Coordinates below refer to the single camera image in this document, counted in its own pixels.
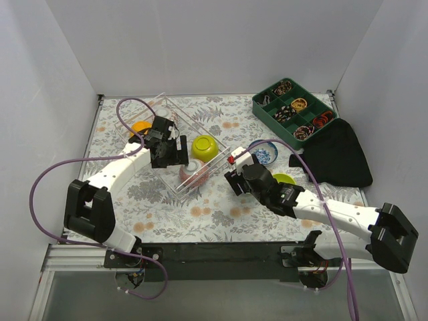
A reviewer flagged white wire dish rack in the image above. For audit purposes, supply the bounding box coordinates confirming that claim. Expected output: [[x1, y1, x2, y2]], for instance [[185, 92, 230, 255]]
[[119, 94, 229, 205]]

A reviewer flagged lime green bowl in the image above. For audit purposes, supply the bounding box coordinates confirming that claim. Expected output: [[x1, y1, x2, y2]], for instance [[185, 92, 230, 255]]
[[191, 135, 219, 163], [273, 173, 296, 185]]

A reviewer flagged blue floral white bowl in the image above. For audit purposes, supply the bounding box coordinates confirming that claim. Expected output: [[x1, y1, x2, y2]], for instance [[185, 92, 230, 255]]
[[249, 140, 278, 165]]

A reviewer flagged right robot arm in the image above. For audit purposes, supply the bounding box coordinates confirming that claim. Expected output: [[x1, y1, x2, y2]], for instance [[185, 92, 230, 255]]
[[224, 164, 419, 274]]

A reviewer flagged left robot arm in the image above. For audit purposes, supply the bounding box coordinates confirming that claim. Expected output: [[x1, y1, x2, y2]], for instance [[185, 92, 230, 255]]
[[64, 116, 189, 268]]

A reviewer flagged pink speckled bowl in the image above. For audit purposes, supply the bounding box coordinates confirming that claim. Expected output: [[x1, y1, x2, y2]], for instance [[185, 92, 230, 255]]
[[179, 158, 209, 187]]

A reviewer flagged orange bowl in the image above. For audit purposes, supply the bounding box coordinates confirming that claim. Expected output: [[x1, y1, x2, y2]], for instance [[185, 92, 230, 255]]
[[131, 121, 152, 135]]

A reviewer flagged red diamond patterned bowl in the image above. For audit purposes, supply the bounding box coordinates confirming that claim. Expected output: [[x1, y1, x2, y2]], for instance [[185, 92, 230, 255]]
[[156, 106, 179, 127]]

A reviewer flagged dark patterned scrunchie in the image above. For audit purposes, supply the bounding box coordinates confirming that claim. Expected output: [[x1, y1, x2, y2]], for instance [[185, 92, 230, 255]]
[[293, 124, 315, 141]]

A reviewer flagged black floral scrunchie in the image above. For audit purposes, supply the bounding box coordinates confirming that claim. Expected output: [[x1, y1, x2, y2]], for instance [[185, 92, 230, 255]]
[[274, 106, 296, 123]]

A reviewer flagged green compartment tray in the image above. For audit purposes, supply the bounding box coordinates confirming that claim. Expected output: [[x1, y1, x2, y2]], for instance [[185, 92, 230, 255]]
[[252, 78, 337, 150]]

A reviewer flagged yellow patterned scrunchie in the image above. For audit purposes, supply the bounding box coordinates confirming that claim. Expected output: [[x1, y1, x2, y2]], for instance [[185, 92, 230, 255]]
[[290, 98, 308, 112]]

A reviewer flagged orange black scrunchie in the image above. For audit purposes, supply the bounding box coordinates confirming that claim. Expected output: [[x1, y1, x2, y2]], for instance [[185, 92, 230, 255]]
[[312, 111, 334, 129]]

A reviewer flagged black cloth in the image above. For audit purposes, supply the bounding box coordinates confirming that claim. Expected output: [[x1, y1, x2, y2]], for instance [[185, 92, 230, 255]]
[[299, 118, 373, 188]]

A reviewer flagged brown patterned scrunchie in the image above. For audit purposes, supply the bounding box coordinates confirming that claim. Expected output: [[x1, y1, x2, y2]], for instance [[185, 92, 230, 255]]
[[272, 80, 293, 96]]

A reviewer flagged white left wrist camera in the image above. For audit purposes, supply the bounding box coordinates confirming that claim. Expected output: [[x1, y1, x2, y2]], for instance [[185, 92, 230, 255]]
[[169, 123, 180, 140]]

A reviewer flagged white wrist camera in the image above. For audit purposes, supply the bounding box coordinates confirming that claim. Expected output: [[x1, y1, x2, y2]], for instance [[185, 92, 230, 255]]
[[169, 123, 180, 140], [227, 146, 259, 175]]

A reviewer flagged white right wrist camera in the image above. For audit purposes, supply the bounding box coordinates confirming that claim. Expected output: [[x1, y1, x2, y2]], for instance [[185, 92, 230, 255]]
[[227, 146, 259, 175]]

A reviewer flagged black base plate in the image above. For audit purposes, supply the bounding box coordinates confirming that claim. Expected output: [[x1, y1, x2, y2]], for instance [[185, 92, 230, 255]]
[[103, 241, 332, 282]]

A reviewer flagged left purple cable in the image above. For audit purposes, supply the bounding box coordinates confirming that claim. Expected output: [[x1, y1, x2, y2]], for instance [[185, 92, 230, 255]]
[[29, 98, 169, 300]]

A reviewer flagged purple cable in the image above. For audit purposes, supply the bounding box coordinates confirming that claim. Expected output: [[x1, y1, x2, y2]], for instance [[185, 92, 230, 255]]
[[233, 138, 360, 321], [29, 98, 169, 300]]

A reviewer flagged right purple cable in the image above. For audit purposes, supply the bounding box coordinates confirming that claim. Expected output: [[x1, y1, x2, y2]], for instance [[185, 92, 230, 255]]
[[233, 138, 360, 321]]

